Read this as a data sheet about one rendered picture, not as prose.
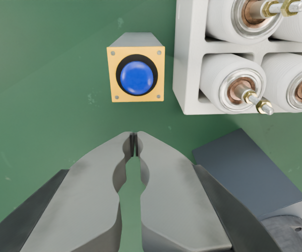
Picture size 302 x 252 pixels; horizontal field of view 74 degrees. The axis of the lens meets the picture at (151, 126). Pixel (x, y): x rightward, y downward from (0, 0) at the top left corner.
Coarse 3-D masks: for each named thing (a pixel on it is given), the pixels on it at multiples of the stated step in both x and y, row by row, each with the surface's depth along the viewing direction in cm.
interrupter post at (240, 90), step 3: (240, 84) 33; (243, 84) 33; (237, 87) 33; (240, 87) 33; (243, 87) 32; (246, 87) 32; (234, 90) 34; (237, 90) 33; (240, 90) 32; (243, 90) 32; (246, 90) 31; (249, 90) 31; (252, 90) 31; (234, 93) 34; (237, 93) 33; (240, 93) 32; (243, 93) 31; (237, 96) 33; (240, 96) 32; (243, 99) 32
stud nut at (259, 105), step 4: (260, 100) 27; (264, 100) 27; (256, 104) 28; (260, 104) 27; (264, 104) 27; (268, 104) 27; (256, 108) 28; (260, 108) 27; (260, 112) 28; (264, 112) 28
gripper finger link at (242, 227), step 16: (208, 176) 9; (208, 192) 8; (224, 192) 8; (224, 208) 7; (240, 208) 7; (224, 224) 7; (240, 224) 7; (256, 224) 7; (240, 240) 6; (256, 240) 6; (272, 240) 6
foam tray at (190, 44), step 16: (176, 0) 48; (192, 0) 34; (176, 16) 49; (192, 16) 35; (176, 32) 50; (192, 32) 36; (176, 48) 50; (192, 48) 37; (208, 48) 37; (224, 48) 38; (240, 48) 38; (256, 48) 38; (272, 48) 38; (288, 48) 38; (176, 64) 51; (192, 64) 39; (176, 80) 51; (192, 80) 40; (176, 96) 52; (192, 96) 42; (192, 112) 43; (208, 112) 44; (256, 112) 44
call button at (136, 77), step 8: (128, 64) 24; (136, 64) 24; (144, 64) 24; (128, 72) 24; (136, 72) 24; (144, 72) 24; (120, 80) 25; (128, 80) 24; (136, 80) 24; (144, 80) 25; (152, 80) 25; (128, 88) 25; (136, 88) 25; (144, 88) 25
